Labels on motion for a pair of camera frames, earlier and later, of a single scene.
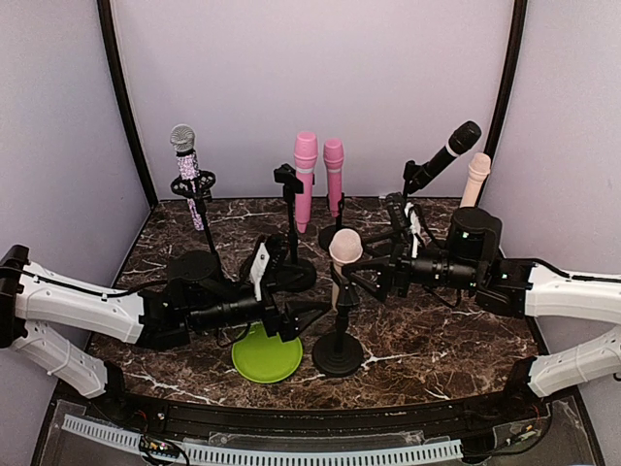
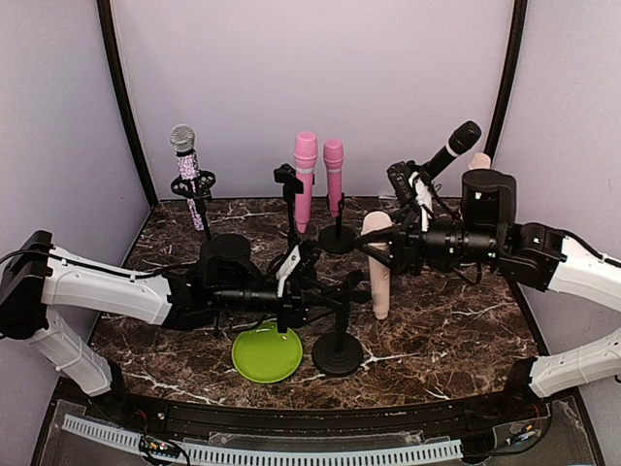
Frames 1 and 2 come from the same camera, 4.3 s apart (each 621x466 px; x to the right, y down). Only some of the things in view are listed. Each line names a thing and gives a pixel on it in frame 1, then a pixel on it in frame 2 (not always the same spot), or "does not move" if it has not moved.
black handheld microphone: [460, 142] does not move
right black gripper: [401, 266] -> [407, 237]
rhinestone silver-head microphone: [182, 139] does not move
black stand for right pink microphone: [327, 232] does not move
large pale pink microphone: [345, 247] -> [378, 259]
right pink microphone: [334, 155] does not move
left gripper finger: [302, 307] -> [354, 281]
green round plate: [266, 359] does not move
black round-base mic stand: [341, 353] does not move
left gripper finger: [307, 317] -> [335, 300]
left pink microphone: [306, 151] does not move
